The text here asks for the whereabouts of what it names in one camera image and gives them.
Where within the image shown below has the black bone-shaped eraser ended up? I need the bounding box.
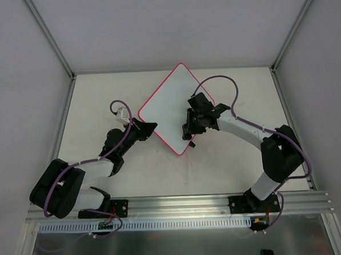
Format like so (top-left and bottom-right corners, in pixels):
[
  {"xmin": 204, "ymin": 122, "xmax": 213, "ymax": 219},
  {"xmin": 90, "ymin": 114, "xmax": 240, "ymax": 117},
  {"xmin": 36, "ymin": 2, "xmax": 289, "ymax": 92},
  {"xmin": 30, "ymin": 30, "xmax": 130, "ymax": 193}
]
[{"xmin": 182, "ymin": 131, "xmax": 192, "ymax": 141}]

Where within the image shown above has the pink framed whiteboard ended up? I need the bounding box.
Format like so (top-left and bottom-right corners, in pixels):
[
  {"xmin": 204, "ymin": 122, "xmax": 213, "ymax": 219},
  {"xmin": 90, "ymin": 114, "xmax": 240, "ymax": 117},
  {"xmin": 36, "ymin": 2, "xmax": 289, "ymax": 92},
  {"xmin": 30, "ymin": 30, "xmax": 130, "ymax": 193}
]
[{"xmin": 138, "ymin": 63, "xmax": 214, "ymax": 156}]

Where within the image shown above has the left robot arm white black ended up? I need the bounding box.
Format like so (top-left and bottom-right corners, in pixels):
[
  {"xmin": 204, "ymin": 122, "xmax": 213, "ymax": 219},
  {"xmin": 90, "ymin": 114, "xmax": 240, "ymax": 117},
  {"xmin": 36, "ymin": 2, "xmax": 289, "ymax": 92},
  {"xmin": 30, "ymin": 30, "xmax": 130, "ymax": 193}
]
[{"xmin": 29, "ymin": 119, "xmax": 157, "ymax": 219}]

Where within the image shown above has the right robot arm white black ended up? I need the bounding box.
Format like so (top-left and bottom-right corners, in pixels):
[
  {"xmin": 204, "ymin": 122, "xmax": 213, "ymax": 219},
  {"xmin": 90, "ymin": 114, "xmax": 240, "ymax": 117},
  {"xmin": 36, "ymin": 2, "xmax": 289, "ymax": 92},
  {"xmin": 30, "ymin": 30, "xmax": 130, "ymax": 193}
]
[{"xmin": 182, "ymin": 92, "xmax": 304, "ymax": 213}]

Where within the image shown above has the black object bottom edge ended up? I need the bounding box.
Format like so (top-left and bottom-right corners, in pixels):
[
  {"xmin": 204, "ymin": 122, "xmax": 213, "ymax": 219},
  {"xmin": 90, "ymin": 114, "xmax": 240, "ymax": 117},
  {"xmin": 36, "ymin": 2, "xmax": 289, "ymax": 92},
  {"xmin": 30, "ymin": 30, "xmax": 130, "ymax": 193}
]
[{"xmin": 261, "ymin": 249, "xmax": 274, "ymax": 255}]

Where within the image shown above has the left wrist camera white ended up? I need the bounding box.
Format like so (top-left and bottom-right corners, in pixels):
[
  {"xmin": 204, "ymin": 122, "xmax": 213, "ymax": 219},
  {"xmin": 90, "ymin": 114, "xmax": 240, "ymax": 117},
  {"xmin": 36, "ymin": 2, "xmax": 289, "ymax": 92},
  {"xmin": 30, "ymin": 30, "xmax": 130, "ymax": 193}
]
[{"xmin": 114, "ymin": 107, "xmax": 130, "ymax": 126}]

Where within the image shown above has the aluminium mounting rail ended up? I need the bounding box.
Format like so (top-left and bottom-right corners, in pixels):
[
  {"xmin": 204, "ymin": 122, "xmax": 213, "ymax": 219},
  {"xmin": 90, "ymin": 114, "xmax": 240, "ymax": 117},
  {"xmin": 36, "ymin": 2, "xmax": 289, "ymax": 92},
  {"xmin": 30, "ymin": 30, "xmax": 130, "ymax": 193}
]
[{"xmin": 24, "ymin": 184, "xmax": 335, "ymax": 229}]

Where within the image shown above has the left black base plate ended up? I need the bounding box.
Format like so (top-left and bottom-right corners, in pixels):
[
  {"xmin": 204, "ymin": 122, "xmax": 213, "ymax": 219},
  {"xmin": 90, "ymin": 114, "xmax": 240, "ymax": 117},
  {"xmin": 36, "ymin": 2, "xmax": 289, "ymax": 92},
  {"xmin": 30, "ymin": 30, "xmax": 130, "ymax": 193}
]
[{"xmin": 110, "ymin": 199, "xmax": 129, "ymax": 218}]

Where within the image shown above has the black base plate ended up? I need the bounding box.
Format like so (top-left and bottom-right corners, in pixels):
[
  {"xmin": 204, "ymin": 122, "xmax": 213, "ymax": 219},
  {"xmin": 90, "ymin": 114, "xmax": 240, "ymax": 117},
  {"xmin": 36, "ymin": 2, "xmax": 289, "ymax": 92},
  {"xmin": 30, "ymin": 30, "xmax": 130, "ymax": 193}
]
[
  {"xmin": 110, "ymin": 199, "xmax": 129, "ymax": 218},
  {"xmin": 228, "ymin": 194, "xmax": 280, "ymax": 214}
]

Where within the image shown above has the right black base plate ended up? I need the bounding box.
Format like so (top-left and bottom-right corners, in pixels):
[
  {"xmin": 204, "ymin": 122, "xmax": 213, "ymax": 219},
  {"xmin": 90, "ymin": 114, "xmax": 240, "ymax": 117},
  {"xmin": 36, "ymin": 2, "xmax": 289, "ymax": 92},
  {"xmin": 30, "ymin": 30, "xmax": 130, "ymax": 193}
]
[{"xmin": 228, "ymin": 194, "xmax": 280, "ymax": 214}]

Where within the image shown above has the white slotted cable duct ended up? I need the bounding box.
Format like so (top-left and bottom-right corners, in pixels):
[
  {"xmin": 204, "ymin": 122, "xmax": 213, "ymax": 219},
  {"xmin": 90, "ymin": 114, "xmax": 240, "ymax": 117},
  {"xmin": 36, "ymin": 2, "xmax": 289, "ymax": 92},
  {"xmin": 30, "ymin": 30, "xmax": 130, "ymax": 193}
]
[{"xmin": 38, "ymin": 216, "xmax": 252, "ymax": 233}]

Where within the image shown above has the left aluminium frame post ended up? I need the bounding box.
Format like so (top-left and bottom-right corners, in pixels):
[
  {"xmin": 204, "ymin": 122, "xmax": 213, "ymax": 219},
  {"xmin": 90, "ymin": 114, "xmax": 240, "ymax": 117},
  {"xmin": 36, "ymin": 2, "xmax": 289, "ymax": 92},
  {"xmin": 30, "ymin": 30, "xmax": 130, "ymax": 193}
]
[{"xmin": 22, "ymin": 0, "xmax": 75, "ymax": 80}]

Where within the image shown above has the aluminium frame post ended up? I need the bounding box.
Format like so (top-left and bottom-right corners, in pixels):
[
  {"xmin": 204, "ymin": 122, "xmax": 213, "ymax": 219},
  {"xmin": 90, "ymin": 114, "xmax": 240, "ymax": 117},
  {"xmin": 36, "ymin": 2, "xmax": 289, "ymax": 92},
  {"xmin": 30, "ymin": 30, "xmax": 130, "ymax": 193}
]
[
  {"xmin": 22, "ymin": 0, "xmax": 75, "ymax": 80},
  {"xmin": 267, "ymin": 0, "xmax": 327, "ymax": 71}
]

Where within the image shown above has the right aluminium frame post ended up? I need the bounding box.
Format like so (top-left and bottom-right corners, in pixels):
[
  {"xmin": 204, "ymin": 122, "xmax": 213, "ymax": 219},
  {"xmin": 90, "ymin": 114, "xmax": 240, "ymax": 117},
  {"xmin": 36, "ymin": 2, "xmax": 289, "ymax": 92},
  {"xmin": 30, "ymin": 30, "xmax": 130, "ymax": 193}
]
[{"xmin": 267, "ymin": 0, "xmax": 327, "ymax": 71}]

